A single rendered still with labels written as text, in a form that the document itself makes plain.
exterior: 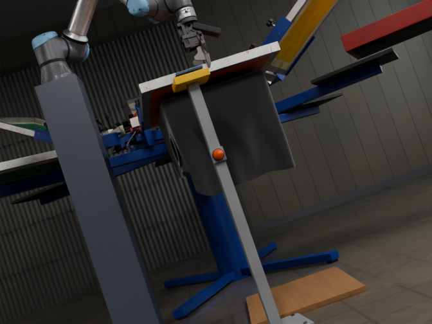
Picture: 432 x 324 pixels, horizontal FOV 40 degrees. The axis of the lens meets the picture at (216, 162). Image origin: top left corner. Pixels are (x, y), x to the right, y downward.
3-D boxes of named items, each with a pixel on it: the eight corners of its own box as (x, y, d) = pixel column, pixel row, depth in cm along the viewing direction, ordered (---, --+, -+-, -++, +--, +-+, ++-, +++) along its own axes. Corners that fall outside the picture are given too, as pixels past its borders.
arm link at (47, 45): (33, 68, 254) (23, 39, 255) (56, 69, 266) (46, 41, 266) (51, 57, 248) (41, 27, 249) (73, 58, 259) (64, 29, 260)
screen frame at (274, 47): (280, 49, 235) (277, 40, 235) (141, 93, 226) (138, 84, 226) (248, 96, 312) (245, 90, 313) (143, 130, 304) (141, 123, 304)
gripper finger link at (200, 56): (198, 71, 229) (190, 51, 232) (212, 67, 230) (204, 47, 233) (198, 67, 226) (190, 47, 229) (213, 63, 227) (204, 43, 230)
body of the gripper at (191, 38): (185, 55, 236) (175, 27, 237) (205, 49, 237) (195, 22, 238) (186, 49, 228) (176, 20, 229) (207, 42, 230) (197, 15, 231)
